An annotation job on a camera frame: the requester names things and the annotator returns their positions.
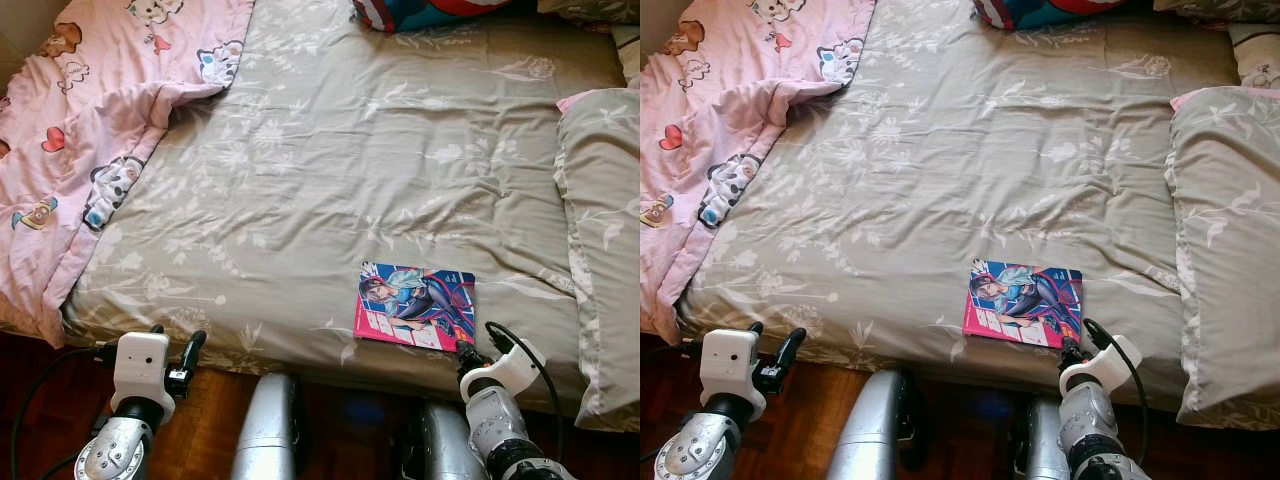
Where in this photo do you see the colourful comic magazine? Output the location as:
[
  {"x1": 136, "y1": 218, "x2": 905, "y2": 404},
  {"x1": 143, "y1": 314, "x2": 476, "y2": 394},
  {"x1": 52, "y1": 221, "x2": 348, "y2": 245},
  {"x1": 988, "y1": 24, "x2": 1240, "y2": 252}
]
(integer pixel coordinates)
[
  {"x1": 962, "y1": 258, "x2": 1084, "y2": 349},
  {"x1": 353, "y1": 262, "x2": 477, "y2": 353}
]

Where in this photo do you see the pink cartoon bear duvet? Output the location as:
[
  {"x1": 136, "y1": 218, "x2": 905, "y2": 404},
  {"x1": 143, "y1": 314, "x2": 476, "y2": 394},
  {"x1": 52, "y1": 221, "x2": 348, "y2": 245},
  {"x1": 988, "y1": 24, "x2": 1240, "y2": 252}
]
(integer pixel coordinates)
[
  {"x1": 0, "y1": 0, "x2": 256, "y2": 349},
  {"x1": 640, "y1": 0, "x2": 878, "y2": 346}
]

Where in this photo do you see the silver left leg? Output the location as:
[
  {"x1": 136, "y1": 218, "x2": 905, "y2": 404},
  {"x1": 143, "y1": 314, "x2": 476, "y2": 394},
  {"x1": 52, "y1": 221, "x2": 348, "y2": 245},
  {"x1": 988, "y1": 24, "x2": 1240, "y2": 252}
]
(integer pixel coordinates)
[
  {"x1": 232, "y1": 373, "x2": 309, "y2": 480},
  {"x1": 828, "y1": 370, "x2": 926, "y2": 480}
]

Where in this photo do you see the silver leg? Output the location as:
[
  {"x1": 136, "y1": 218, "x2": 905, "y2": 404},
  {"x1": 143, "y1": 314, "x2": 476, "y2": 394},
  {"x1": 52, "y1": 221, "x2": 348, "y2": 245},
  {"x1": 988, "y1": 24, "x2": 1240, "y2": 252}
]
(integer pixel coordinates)
[
  {"x1": 828, "y1": 370, "x2": 926, "y2": 480},
  {"x1": 1012, "y1": 398, "x2": 1076, "y2": 480},
  {"x1": 232, "y1": 373, "x2": 309, "y2": 480},
  {"x1": 400, "y1": 400, "x2": 491, "y2": 480}
]

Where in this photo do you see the silver right leg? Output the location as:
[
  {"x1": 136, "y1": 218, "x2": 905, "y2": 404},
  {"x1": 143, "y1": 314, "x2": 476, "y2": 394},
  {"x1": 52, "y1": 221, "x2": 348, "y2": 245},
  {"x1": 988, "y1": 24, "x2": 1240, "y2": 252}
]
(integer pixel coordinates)
[
  {"x1": 400, "y1": 400, "x2": 491, "y2": 480},
  {"x1": 1012, "y1": 398, "x2": 1076, "y2": 480}
]

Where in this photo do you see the folded beige floral blanket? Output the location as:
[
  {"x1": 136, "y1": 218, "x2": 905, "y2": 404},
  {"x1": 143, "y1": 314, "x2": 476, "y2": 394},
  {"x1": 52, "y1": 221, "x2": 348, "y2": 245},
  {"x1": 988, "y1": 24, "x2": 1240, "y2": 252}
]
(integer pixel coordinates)
[
  {"x1": 1165, "y1": 85, "x2": 1280, "y2": 431},
  {"x1": 555, "y1": 88, "x2": 641, "y2": 433}
]

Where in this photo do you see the stars and stripes bolster pillow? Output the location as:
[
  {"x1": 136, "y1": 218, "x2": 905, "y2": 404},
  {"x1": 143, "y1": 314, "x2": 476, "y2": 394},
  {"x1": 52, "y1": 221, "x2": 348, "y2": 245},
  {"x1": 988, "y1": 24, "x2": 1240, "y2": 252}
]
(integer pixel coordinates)
[
  {"x1": 352, "y1": 0, "x2": 521, "y2": 34},
  {"x1": 972, "y1": 0, "x2": 1141, "y2": 31}
]

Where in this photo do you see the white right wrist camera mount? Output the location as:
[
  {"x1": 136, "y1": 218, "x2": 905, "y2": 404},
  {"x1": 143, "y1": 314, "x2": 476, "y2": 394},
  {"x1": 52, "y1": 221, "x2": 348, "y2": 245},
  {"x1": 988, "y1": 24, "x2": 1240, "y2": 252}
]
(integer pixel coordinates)
[
  {"x1": 1060, "y1": 335, "x2": 1143, "y2": 399},
  {"x1": 472, "y1": 338, "x2": 549, "y2": 403}
]

